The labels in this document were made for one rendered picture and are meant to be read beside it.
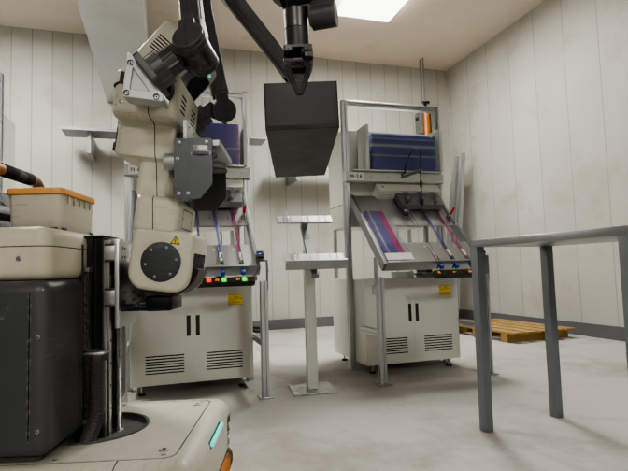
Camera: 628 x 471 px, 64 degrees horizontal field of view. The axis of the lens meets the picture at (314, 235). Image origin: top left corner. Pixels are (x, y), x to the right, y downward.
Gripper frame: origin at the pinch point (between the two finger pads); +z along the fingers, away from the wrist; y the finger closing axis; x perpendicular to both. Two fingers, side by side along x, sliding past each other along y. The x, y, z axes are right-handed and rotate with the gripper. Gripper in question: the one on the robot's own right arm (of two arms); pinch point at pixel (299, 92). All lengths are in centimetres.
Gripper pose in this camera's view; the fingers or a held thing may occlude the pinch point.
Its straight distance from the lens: 120.9
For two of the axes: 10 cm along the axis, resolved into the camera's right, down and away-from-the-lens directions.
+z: 0.5, 10.0, -0.8
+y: -0.4, 0.8, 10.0
